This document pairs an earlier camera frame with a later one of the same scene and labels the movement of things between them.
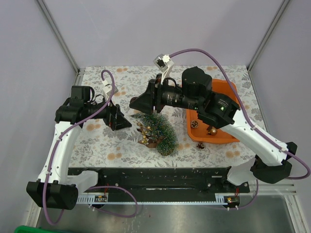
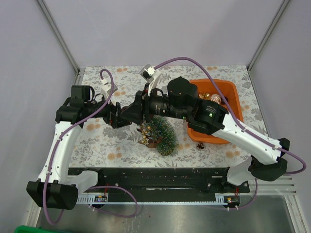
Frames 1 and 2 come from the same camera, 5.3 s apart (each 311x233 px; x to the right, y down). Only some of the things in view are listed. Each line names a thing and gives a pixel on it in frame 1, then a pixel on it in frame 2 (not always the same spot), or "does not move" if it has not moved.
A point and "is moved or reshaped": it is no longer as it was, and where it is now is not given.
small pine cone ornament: x=200 y=145 does not move
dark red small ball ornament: x=133 y=99 is moved or reshaped
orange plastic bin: x=197 y=129 does not move
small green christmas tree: x=160 y=129 does not move
